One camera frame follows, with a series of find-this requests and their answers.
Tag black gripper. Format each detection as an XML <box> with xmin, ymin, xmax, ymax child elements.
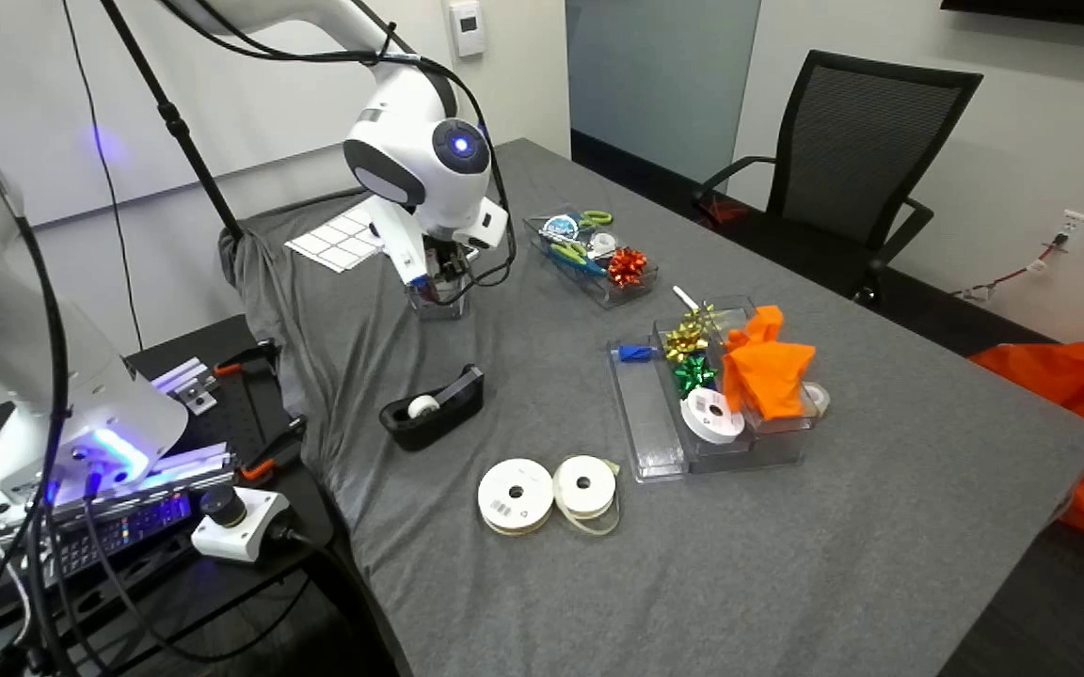
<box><xmin>405</xmin><ymin>237</ymin><xmax>503</xmax><ymax>308</ymax></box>

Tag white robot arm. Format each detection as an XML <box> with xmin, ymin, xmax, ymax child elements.
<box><xmin>163</xmin><ymin>0</ymin><xmax>512</xmax><ymax>305</ymax></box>

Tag white label sheet stack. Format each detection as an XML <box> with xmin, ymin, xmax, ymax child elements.
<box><xmin>287</xmin><ymin>209</ymin><xmax>383</xmax><ymax>276</ymax></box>

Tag clear tray with craft items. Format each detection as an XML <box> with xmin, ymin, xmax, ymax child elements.
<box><xmin>533</xmin><ymin>212</ymin><xmax>659</xmax><ymax>305</ymax></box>

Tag black tape dispenser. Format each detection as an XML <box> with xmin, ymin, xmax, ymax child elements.
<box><xmin>381</xmin><ymin>365</ymin><xmax>485</xmax><ymax>452</ymax></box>

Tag red gift bow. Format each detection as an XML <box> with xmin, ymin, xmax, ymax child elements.
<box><xmin>605</xmin><ymin>249</ymin><xmax>647</xmax><ymax>291</ymax></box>

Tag white ribbon spool near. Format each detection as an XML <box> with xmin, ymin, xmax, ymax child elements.
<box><xmin>474</xmin><ymin>459</ymin><xmax>556</xmax><ymax>538</ymax></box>

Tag white ribbon spool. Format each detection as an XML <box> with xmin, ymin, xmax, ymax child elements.
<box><xmin>554</xmin><ymin>457</ymin><xmax>618</xmax><ymax>538</ymax></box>
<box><xmin>474</xmin><ymin>459</ymin><xmax>556</xmax><ymax>538</ymax></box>

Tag gold gift bow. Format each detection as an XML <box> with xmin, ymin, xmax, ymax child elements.
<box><xmin>662</xmin><ymin>321</ymin><xmax>706</xmax><ymax>365</ymax></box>

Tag white ribbon spool far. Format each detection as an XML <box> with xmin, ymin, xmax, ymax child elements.
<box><xmin>554</xmin><ymin>457</ymin><xmax>618</xmax><ymax>538</ymax></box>

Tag green gift bow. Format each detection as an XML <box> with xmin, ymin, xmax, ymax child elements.
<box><xmin>674</xmin><ymin>355</ymin><xmax>715</xmax><ymax>395</ymax></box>

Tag grey table cloth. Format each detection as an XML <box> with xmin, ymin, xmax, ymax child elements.
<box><xmin>231</xmin><ymin>138</ymin><xmax>1084</xmax><ymax>677</ymax></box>

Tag clear flat lid tray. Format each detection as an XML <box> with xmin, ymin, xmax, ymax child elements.
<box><xmin>611</xmin><ymin>342</ymin><xmax>686</xmax><ymax>486</ymax></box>

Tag white ribbon roll in tray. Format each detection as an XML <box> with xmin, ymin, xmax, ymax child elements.
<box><xmin>681</xmin><ymin>388</ymin><xmax>745</xmax><ymax>447</ymax></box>

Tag clear tray with bows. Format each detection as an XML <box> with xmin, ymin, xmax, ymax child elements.
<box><xmin>656</xmin><ymin>305</ymin><xmax>833</xmax><ymax>476</ymax></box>

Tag black mesh office chair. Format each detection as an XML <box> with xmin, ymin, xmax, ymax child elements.
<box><xmin>692</xmin><ymin>51</ymin><xmax>982</xmax><ymax>305</ymax></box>

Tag robot control box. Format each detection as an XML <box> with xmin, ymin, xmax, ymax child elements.
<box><xmin>0</xmin><ymin>360</ymin><xmax>292</xmax><ymax>596</ymax></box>

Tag green handled scissors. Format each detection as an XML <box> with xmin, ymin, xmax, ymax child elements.
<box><xmin>574</xmin><ymin>212</ymin><xmax>618</xmax><ymax>232</ymax></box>

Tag black camera stand pole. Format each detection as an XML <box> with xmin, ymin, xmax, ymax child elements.
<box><xmin>98</xmin><ymin>0</ymin><xmax>246</xmax><ymax>241</ymax></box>

